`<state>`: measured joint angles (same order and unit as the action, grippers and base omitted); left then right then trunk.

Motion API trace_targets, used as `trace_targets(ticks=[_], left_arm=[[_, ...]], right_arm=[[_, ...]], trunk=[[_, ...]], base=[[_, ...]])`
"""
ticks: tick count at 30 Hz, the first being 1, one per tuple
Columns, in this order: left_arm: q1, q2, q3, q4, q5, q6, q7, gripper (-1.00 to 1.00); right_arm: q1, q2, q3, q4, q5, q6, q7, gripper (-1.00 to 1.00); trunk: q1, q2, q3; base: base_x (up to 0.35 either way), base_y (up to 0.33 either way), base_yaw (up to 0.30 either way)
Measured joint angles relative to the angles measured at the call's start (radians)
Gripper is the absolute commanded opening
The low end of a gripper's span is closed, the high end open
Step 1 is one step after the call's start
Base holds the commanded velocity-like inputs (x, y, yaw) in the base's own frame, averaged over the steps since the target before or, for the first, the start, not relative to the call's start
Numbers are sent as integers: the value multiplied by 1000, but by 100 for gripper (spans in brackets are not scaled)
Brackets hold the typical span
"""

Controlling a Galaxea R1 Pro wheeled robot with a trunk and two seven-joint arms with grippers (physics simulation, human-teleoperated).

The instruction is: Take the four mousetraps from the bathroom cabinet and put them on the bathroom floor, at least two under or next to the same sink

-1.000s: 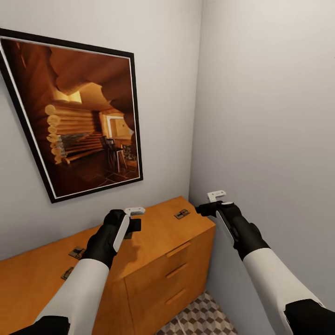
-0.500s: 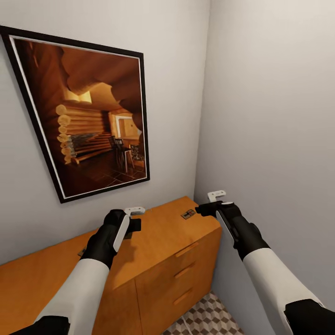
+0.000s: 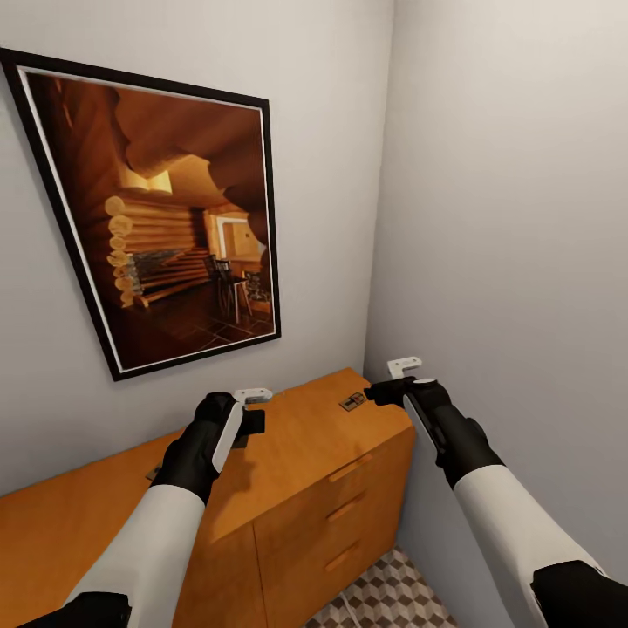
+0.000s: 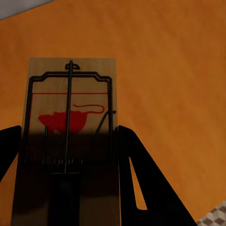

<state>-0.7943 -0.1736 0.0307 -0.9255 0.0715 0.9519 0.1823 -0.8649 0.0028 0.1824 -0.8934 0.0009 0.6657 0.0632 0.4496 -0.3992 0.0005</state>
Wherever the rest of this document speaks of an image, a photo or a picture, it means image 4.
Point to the mousetrap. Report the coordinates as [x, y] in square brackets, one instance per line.
[68, 160]

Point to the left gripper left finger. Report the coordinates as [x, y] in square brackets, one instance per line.
[9, 147]

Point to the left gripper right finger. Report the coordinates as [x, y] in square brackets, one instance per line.
[164, 208]

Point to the cabinet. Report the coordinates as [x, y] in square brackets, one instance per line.
[171, 82]

